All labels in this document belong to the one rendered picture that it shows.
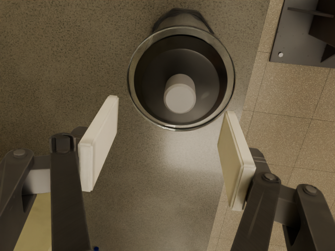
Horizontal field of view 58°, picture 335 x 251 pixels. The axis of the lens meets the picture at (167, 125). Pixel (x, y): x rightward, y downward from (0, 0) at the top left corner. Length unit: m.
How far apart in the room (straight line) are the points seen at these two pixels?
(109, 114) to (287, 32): 1.38
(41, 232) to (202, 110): 0.40
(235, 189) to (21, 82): 0.51
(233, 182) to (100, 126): 0.08
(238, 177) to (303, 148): 1.65
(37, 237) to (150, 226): 0.26
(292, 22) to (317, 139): 0.65
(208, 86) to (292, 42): 1.27
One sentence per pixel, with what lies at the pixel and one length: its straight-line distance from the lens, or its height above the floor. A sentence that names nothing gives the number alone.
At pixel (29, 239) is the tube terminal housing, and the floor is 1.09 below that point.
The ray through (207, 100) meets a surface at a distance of 0.29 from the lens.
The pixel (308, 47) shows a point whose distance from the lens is 1.58.
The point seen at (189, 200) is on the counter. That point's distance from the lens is 0.67.
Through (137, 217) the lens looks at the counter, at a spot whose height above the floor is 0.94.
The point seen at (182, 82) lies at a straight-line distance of 0.26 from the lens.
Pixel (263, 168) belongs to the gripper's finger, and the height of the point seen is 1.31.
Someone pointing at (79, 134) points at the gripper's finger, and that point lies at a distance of 0.18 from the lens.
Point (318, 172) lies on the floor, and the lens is 1.93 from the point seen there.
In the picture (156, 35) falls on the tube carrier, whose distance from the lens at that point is 0.29.
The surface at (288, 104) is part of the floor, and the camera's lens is 1.66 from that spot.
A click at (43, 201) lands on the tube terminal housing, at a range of 0.65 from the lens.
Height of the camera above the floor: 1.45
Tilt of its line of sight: 63 degrees down
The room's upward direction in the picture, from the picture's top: 174 degrees counter-clockwise
